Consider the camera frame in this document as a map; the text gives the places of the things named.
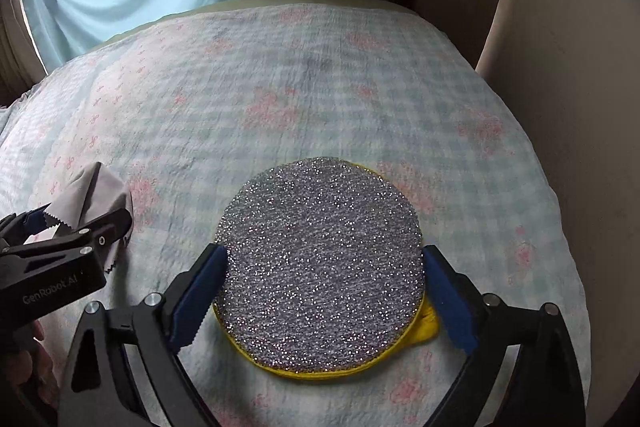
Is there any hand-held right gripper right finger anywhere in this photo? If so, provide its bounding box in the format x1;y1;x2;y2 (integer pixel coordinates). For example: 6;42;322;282
422;244;586;427

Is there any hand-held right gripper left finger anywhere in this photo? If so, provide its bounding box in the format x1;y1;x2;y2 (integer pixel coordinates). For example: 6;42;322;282
57;243;231;427

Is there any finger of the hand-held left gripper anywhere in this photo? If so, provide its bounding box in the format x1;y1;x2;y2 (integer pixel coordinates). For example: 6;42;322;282
0;206;133;264
0;209;52;254

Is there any grey cleaning cloth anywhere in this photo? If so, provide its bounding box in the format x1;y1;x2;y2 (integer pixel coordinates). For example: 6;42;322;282
42;161;135;271

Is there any silver and yellow scouring pad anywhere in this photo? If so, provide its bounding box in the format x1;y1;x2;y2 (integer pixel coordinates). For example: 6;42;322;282
212;155;441;381

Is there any person's left hand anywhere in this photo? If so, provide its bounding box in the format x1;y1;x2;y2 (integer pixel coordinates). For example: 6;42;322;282
0;319;62;408

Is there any narrow beige curtain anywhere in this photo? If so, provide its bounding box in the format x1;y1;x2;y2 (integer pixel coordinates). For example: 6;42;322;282
0;0;52;108

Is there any checked floral bed blanket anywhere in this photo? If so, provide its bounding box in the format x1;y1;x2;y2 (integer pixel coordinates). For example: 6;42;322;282
0;0;587;427

